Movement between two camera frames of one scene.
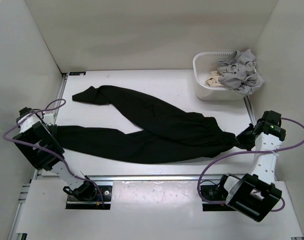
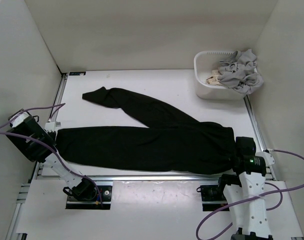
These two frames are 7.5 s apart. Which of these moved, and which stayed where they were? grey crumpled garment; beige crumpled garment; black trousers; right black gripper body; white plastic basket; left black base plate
Moved: black trousers; right black gripper body
Stayed: white plastic basket; left black base plate; beige crumpled garment; grey crumpled garment
